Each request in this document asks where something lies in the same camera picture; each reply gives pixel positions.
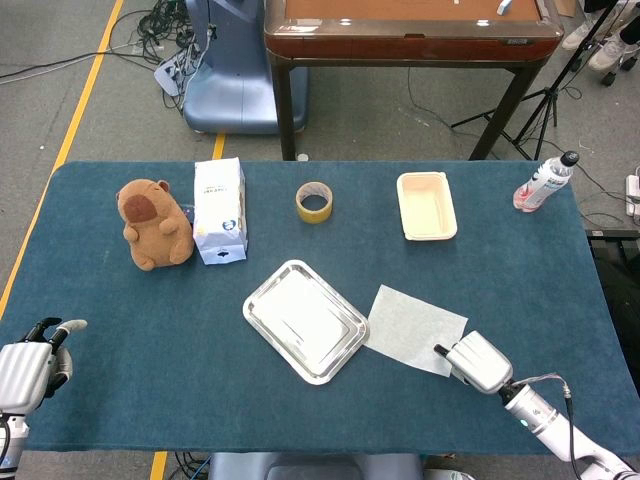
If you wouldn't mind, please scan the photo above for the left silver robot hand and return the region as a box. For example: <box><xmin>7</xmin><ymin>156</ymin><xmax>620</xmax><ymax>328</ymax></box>
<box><xmin>0</xmin><ymin>317</ymin><xmax>89</xmax><ymax>414</ymax></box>

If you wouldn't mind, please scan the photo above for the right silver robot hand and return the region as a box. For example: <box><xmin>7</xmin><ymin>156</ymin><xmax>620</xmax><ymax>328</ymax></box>
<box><xmin>432</xmin><ymin>329</ymin><xmax>515</xmax><ymax>396</ymax></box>

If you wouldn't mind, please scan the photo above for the white paper sheet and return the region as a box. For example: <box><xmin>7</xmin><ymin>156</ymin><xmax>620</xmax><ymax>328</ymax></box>
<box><xmin>363</xmin><ymin>284</ymin><xmax>470</xmax><ymax>379</ymax></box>

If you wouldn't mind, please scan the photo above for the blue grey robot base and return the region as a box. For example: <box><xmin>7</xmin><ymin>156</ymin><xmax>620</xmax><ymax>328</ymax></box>
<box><xmin>207</xmin><ymin>452</ymin><xmax>426</xmax><ymax>480</ymax></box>

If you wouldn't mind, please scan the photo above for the silver metal tray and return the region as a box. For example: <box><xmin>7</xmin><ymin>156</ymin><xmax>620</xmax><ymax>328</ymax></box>
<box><xmin>242</xmin><ymin>258</ymin><xmax>371</xmax><ymax>386</ymax></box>

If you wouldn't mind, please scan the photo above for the blue felt table cover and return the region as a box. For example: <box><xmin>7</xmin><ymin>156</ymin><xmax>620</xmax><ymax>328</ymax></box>
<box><xmin>0</xmin><ymin>159</ymin><xmax>640</xmax><ymax>459</ymax></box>

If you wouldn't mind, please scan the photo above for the beige plastic food container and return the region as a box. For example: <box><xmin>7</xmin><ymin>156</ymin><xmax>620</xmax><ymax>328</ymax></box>
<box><xmin>396</xmin><ymin>171</ymin><xmax>459</xmax><ymax>242</ymax></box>

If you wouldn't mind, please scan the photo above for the plastic bottle pink drink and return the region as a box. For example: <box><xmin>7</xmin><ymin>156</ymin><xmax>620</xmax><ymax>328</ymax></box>
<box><xmin>512</xmin><ymin>150</ymin><xmax>581</xmax><ymax>214</ymax></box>

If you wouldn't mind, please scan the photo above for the brown capybara plush toy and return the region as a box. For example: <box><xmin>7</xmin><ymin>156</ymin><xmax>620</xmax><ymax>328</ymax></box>
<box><xmin>115</xmin><ymin>178</ymin><xmax>196</xmax><ymax>272</ymax></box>

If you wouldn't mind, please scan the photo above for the yellow tape roll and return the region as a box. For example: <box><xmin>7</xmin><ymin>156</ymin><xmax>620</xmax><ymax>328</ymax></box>
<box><xmin>294</xmin><ymin>181</ymin><xmax>335</xmax><ymax>225</ymax></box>

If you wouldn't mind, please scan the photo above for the white power strip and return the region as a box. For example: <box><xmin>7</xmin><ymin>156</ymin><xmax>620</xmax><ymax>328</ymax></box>
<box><xmin>625</xmin><ymin>174</ymin><xmax>640</xmax><ymax>217</ymax></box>

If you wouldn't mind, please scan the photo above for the white paper bag package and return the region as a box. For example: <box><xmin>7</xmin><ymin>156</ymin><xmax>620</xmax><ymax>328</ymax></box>
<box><xmin>192</xmin><ymin>157</ymin><xmax>249</xmax><ymax>266</ymax></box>

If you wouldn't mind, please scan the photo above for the black tripod stand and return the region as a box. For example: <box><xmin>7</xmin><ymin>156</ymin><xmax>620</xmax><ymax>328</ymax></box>
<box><xmin>450</xmin><ymin>0</ymin><xmax>621</xmax><ymax>161</ymax></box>

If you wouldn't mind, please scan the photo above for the brown mahjong table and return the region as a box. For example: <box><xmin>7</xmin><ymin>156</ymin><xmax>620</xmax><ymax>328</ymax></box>
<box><xmin>263</xmin><ymin>0</ymin><xmax>565</xmax><ymax>162</ymax></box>

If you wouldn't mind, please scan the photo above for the white sneaker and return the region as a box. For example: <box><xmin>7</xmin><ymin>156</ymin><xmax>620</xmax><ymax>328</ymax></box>
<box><xmin>587</xmin><ymin>33</ymin><xmax>627</xmax><ymax>72</ymax></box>
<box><xmin>560</xmin><ymin>20</ymin><xmax>595</xmax><ymax>51</ymax></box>

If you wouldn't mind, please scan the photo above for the large white socket board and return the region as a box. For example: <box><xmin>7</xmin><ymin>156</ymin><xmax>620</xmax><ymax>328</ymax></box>
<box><xmin>153</xmin><ymin>49</ymin><xmax>201</xmax><ymax>97</ymax></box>

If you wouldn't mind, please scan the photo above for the black equipment frame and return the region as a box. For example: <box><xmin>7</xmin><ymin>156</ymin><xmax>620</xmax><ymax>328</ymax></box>
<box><xmin>583</xmin><ymin>228</ymin><xmax>640</xmax><ymax>396</ymax></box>

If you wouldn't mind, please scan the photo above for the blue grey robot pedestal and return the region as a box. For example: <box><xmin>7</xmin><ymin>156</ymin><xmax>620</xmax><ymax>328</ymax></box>
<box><xmin>182</xmin><ymin>0</ymin><xmax>309</xmax><ymax>135</ymax></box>

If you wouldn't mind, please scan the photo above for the black cable bundle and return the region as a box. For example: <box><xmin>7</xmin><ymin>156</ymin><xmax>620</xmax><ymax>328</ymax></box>
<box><xmin>135</xmin><ymin>0</ymin><xmax>211</xmax><ymax>114</ymax></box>

